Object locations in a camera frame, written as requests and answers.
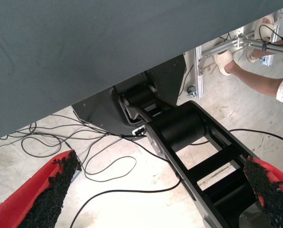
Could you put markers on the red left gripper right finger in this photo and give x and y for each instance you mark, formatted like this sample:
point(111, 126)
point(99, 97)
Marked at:
point(276, 194)

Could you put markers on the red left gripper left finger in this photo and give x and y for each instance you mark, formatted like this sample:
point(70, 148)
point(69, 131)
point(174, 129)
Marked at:
point(20, 202)

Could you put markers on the dark grey robot base housing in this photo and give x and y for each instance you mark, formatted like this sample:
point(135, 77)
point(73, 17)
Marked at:
point(100, 111)

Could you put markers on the person's bare leg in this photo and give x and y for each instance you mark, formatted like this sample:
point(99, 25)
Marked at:
point(260, 53)
point(255, 78)

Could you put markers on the grey caster wheel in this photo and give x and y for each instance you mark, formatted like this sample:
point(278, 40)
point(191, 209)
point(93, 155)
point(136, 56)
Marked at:
point(191, 91)

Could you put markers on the beige sandal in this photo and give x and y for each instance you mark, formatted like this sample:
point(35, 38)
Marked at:
point(262, 31)
point(223, 60)

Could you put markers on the dark grey table cloth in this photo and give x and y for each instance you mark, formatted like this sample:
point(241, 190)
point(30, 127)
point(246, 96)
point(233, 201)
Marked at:
point(84, 47)

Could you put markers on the black jointed robot frame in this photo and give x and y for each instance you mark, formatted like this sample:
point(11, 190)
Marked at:
point(179, 128)

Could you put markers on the aluminium profile frame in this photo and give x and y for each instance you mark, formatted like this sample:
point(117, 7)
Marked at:
point(199, 71)

